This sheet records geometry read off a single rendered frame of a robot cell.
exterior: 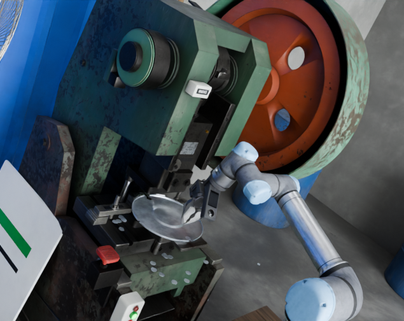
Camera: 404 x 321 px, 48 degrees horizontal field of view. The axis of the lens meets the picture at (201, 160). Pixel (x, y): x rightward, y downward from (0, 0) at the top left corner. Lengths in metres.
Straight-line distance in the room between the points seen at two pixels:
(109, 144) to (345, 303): 1.03
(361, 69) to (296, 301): 0.90
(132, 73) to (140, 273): 0.70
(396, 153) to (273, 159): 3.03
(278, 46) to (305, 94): 0.24
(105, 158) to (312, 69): 0.87
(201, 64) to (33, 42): 1.31
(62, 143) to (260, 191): 0.85
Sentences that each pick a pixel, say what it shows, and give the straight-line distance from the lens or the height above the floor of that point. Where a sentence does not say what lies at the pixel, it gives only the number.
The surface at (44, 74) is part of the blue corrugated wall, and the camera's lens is 2.67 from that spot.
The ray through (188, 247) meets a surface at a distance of 1.65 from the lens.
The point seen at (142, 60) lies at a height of 1.34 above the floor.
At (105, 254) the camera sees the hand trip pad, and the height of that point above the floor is 0.76.
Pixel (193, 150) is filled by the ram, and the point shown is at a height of 1.06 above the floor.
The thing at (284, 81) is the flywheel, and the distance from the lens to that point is 1.87.
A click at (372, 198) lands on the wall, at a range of 4.86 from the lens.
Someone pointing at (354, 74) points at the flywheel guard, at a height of 1.53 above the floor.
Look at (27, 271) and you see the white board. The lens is 2.01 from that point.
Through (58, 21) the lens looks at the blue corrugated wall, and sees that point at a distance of 2.59.
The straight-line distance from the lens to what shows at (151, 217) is 1.72.
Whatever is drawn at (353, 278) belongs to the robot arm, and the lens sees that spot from 1.32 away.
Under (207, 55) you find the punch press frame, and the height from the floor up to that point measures 1.42.
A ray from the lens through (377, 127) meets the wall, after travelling 4.84.
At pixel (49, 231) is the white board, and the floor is 0.53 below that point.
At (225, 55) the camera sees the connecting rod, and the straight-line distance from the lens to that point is 1.60.
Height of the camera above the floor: 1.64
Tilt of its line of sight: 21 degrees down
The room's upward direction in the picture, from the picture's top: 24 degrees clockwise
